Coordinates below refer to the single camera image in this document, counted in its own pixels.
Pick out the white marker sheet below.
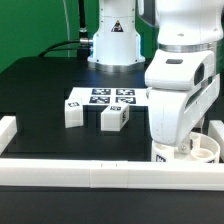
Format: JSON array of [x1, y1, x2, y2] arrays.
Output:
[[70, 87, 148, 106]]

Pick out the white front barrier wall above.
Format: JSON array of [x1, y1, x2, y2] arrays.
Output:
[[0, 158, 224, 191]]

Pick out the white left barrier wall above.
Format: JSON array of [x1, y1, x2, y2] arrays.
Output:
[[0, 116, 17, 155]]

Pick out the white round stool seat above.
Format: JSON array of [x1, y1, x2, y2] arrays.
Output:
[[151, 132, 220, 163]]

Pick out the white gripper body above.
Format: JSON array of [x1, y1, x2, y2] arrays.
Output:
[[146, 73, 221, 147]]

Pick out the white thin cable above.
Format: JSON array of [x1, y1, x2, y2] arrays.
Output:
[[63, 0, 72, 58]]

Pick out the black cable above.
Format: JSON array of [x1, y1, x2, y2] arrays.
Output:
[[38, 37, 94, 58]]

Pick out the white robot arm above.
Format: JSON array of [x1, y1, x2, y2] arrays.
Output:
[[88, 0, 224, 146]]

